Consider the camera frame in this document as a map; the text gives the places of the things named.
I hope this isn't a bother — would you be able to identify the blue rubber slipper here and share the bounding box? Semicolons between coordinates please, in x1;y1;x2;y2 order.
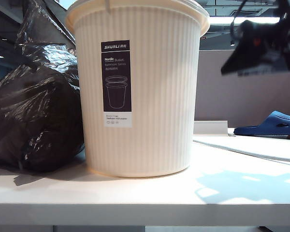
233;110;290;141

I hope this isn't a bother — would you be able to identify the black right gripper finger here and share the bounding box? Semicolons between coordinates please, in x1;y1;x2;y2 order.
220;20;285;74
236;59;290;77

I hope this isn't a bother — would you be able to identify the white ribbed trash can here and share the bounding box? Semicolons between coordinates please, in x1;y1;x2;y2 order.
64;0;211;178

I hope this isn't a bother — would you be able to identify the white cable tray lid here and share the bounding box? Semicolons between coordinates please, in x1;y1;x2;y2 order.
192;120;230;135

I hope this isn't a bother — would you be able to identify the black white product label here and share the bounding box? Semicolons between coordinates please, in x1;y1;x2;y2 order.
101;40;133;128

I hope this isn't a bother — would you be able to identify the grey desk partition panel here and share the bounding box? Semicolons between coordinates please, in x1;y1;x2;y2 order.
194;49;290;121

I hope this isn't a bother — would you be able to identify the black garbage bag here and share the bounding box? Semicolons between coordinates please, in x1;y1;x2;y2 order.
0;0;86;174

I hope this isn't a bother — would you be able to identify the linear ceiling light strip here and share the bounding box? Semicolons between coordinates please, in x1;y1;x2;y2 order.
209;15;281;25

